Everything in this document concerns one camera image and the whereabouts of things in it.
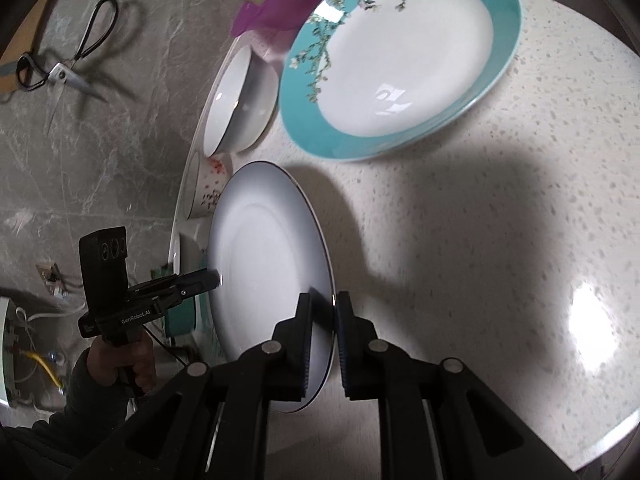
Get person's left hand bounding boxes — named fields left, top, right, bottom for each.
left=87, top=334, right=156, bottom=393

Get white bowl red flowers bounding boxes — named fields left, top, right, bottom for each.
left=182, top=153, right=231, bottom=219

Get white plate gold rim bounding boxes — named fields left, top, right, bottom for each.
left=207, top=160, right=335, bottom=413

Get black handled scissors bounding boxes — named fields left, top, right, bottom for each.
left=15, top=0, right=121, bottom=132

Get wooden cutting board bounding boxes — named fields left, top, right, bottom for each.
left=1, top=0, right=49, bottom=94

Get teal rim floral plate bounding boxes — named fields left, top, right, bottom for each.
left=279, top=0, right=523, bottom=160

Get plain white bowl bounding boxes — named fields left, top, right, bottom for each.
left=203, top=46, right=279, bottom=157

